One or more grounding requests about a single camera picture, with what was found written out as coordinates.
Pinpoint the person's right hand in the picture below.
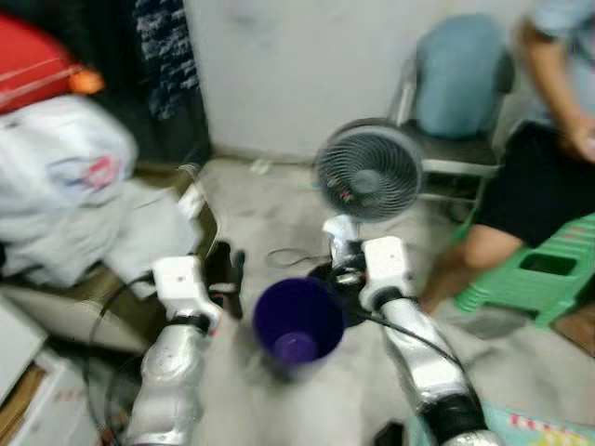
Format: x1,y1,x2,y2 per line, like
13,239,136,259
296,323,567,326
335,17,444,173
562,119,595,164

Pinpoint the purple plastic bin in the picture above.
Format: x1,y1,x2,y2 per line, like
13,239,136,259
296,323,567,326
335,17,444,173
253,277,347,377

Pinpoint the grey table fan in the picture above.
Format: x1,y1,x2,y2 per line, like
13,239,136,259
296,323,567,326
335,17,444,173
314,118,427,270

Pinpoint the pale grey cloth pile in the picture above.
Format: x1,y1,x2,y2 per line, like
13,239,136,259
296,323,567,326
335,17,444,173
0,181,205,289

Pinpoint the green plastic stool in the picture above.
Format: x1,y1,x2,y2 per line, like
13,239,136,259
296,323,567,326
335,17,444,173
454,212,595,328

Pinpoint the white printed plastic bag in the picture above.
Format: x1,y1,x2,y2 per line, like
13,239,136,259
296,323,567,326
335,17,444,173
0,95,140,219

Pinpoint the dark patterned hanging cloth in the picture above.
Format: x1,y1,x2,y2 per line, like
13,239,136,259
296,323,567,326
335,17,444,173
133,0,204,122

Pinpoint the chair with blue backrest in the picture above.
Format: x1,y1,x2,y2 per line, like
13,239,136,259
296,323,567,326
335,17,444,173
395,13,518,201

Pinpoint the orange tag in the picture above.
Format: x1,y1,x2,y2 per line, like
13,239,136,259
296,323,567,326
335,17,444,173
70,67,105,96

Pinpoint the red suitcase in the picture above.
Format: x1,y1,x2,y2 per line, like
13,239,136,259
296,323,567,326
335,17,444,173
0,11,80,117

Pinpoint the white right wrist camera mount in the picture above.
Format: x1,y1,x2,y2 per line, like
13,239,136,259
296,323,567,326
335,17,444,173
358,237,415,312

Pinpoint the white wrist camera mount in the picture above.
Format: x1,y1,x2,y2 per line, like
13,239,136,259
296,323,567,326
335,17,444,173
358,237,415,312
152,256,224,331

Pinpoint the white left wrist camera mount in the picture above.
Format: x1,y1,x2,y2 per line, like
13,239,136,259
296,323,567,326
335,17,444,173
152,256,224,331

